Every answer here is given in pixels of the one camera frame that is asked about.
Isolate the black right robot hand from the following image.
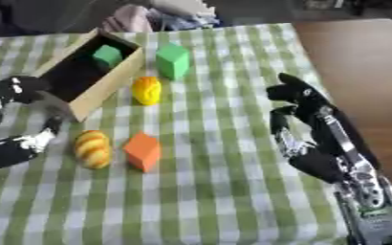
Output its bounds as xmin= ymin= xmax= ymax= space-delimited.
xmin=264 ymin=72 xmax=383 ymax=185

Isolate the orange block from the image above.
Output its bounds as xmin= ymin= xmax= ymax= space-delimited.
xmin=120 ymin=130 xmax=164 ymax=173

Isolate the large green block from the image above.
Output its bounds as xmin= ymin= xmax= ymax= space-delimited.
xmin=154 ymin=42 xmax=193 ymax=81

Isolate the yellow orange striped toy bread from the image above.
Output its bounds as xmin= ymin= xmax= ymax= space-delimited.
xmin=72 ymin=129 xmax=115 ymax=170

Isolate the yellow toy fruit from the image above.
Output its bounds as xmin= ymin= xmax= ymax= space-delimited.
xmin=130 ymin=76 xmax=164 ymax=106

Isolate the small green block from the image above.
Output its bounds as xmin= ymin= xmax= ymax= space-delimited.
xmin=90 ymin=44 xmax=124 ymax=69

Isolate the tan cardboard box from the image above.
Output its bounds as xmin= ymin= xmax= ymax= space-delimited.
xmin=30 ymin=27 xmax=146 ymax=123

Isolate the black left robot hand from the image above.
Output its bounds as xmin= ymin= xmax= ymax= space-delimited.
xmin=0 ymin=75 xmax=66 ymax=172

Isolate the person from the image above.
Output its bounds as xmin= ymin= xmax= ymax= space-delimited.
xmin=100 ymin=0 xmax=223 ymax=33

